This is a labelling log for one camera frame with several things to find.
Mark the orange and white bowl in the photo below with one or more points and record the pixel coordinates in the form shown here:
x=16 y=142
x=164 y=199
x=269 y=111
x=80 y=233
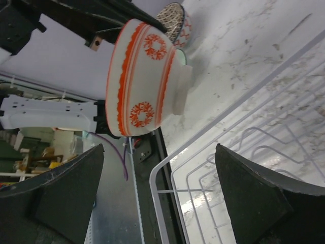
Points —
x=146 y=81

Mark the white wire dish rack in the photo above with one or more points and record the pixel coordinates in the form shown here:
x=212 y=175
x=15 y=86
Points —
x=278 y=123

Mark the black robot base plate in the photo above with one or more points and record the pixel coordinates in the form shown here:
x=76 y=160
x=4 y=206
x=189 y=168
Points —
x=158 y=211

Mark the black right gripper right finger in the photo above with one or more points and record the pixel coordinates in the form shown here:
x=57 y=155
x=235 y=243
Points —
x=268 y=207

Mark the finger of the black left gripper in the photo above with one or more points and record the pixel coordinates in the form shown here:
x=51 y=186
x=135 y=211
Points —
x=91 y=18

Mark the brown checkered blue-rimmed bowl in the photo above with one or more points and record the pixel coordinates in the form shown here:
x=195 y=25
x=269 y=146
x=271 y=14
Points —
x=177 y=22

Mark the pale green ribbed bowl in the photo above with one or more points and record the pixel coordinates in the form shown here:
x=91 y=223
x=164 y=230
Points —
x=181 y=56

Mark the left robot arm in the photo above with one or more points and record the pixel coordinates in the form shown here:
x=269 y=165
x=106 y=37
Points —
x=18 y=21

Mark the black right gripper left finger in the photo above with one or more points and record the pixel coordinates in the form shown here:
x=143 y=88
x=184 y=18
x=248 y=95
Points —
x=55 y=206

